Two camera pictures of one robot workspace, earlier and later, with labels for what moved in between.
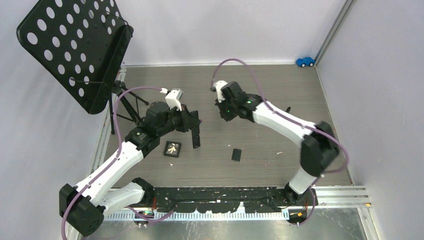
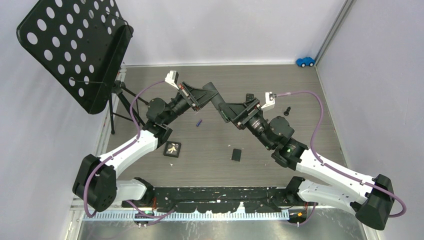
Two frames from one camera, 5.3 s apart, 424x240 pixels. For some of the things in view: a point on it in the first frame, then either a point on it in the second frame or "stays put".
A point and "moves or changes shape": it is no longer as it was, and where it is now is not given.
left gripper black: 184,116 to 203,96
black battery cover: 236,154 stays put
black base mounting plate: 228,200 stays put
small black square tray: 172,149 stays put
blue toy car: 304,61 stays put
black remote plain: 195,133 moves or changes shape
